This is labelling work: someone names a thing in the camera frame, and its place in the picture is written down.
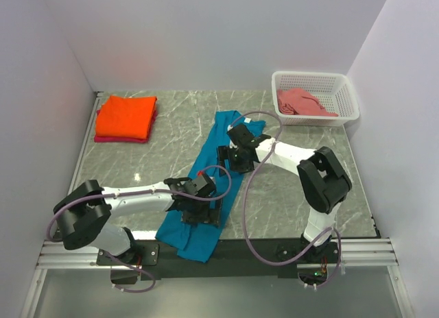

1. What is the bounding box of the white plastic basket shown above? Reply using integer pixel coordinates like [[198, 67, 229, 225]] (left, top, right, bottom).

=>
[[271, 71, 359, 127]]

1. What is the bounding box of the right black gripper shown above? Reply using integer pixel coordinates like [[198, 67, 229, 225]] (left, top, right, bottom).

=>
[[217, 145, 255, 177]]

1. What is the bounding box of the blue t shirt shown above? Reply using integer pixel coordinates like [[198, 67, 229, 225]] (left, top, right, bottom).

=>
[[154, 110, 267, 263]]

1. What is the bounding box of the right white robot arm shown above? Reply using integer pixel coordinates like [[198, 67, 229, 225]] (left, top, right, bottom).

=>
[[217, 123, 352, 262]]

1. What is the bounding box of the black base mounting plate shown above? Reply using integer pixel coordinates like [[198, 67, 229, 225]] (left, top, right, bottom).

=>
[[96, 238, 339, 284]]

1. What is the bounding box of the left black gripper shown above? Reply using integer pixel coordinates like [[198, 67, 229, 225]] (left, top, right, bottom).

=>
[[182, 194, 223, 228]]

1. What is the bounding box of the folded orange t shirt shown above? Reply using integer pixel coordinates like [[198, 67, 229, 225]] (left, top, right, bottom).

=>
[[95, 95, 157, 140]]

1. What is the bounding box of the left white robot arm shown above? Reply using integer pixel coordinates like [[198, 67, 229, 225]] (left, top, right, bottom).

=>
[[54, 173, 224, 265]]

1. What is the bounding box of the folded magenta t shirt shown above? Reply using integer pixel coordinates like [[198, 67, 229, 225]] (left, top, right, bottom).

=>
[[93, 109, 158, 143]]

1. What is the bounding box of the pink t shirt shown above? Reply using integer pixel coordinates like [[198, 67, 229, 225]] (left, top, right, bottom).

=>
[[276, 88, 338, 117]]

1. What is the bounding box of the aluminium frame rail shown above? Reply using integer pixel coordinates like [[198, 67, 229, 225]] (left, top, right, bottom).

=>
[[36, 238, 399, 269]]

